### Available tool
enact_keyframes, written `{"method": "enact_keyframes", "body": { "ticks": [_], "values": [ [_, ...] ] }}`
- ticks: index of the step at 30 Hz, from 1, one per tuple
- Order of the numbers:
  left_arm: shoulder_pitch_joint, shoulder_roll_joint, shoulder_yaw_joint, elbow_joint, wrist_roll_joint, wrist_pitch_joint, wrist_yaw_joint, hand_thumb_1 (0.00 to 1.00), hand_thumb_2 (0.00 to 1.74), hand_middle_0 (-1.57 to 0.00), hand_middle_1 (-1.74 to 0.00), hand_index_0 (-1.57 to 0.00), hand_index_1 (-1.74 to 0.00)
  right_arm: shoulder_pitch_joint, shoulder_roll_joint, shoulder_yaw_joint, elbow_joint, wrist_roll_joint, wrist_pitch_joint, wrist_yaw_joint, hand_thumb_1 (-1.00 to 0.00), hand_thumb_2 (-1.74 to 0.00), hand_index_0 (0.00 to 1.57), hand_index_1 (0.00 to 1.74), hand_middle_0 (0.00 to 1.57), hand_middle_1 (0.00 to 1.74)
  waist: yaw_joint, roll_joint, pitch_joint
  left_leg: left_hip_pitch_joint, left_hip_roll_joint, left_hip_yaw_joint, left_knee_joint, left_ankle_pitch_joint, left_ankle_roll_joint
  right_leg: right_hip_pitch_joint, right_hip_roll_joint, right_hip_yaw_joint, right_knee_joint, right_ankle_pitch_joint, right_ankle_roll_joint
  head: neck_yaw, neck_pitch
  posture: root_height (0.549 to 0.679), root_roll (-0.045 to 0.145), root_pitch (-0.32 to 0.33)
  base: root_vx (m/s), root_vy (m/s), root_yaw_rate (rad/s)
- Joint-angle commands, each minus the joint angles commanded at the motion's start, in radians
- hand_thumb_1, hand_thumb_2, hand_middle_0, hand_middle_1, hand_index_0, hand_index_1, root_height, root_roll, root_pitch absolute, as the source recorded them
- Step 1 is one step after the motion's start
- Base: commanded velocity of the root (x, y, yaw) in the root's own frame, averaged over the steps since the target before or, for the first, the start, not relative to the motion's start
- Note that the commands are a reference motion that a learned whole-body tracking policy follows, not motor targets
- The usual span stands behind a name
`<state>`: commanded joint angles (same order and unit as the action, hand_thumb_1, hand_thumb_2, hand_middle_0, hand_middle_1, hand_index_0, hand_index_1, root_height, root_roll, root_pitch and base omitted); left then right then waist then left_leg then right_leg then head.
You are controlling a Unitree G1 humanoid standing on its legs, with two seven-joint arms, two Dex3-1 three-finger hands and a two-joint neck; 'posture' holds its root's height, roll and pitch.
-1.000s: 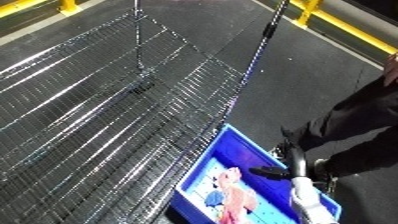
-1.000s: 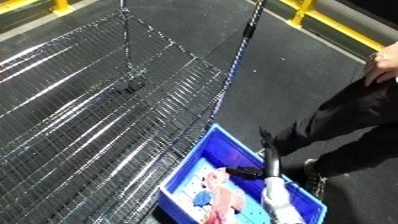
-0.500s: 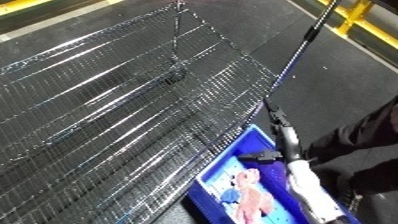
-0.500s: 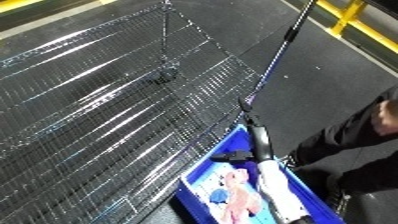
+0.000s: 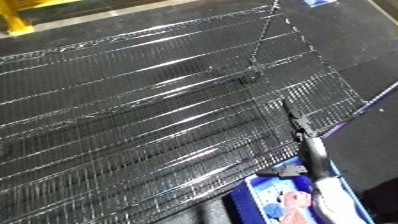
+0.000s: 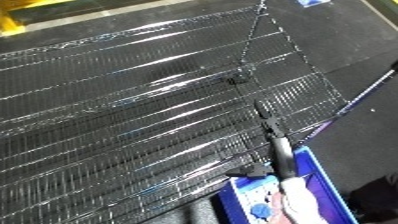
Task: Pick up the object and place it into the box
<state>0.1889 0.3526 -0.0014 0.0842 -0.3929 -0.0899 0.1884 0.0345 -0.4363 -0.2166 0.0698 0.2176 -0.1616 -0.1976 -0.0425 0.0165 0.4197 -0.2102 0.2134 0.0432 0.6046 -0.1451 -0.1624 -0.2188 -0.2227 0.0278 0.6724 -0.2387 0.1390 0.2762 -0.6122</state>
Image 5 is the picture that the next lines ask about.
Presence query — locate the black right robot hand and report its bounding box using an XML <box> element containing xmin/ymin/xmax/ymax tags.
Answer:
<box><xmin>255</xmin><ymin>99</ymin><xmax>335</xmax><ymax>181</ymax></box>

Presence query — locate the pink soft toy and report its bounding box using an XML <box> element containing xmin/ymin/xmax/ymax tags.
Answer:
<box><xmin>275</xmin><ymin>191</ymin><xmax>317</xmax><ymax>224</ymax></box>

